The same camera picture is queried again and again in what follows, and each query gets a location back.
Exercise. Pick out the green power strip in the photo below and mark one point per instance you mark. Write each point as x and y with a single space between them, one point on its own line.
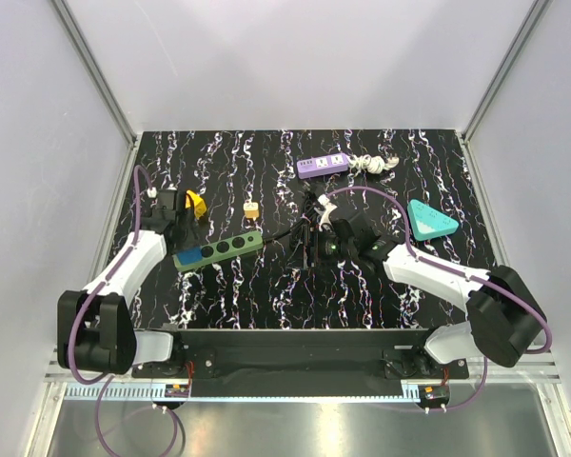
225 249

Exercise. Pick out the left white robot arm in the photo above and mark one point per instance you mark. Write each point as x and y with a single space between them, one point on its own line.
95 334

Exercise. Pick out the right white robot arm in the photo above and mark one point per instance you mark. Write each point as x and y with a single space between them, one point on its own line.
502 317

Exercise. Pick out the blue cube socket adapter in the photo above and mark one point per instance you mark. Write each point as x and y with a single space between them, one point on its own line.
189 256

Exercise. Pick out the aluminium frame rail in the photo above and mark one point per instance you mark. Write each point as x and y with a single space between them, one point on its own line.
531 369

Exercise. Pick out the purple power strip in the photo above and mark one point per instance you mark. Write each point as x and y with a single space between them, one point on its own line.
322 165

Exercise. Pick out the yellow cube socket adapter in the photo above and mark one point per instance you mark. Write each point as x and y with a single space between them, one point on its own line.
196 204

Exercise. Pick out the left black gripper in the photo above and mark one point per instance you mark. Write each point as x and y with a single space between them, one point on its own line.
195 234

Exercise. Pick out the small orange plug adapter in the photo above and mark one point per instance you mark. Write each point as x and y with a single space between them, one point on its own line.
251 210

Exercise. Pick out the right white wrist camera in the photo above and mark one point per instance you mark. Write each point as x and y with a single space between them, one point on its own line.
324 210

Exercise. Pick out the teal triangular power strip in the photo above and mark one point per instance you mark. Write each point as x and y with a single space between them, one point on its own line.
428 223

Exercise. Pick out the white slotted cable duct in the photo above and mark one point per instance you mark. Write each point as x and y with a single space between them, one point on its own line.
128 392

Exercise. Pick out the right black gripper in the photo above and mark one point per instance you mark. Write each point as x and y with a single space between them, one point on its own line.
301 255

